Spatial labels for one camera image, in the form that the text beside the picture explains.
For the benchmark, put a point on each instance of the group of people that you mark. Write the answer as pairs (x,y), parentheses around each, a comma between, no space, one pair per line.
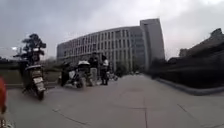
(99,68)

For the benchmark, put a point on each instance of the large grey curved building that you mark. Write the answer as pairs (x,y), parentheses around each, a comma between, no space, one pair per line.
(126,45)

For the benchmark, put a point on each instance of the grey concrete pavement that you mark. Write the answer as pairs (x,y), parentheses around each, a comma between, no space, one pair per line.
(133,103)

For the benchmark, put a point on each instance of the dark hedge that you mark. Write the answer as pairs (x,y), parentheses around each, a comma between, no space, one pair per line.
(193,71)

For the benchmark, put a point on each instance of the grey kerb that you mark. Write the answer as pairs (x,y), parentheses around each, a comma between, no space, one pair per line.
(190,88)

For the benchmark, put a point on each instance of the tree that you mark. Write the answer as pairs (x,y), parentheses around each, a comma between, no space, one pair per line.
(31,41)

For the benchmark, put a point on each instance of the building with dark roof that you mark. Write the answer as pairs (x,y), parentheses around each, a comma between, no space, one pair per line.
(203,43)

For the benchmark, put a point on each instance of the red object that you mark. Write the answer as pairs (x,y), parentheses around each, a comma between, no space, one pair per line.
(2,96)

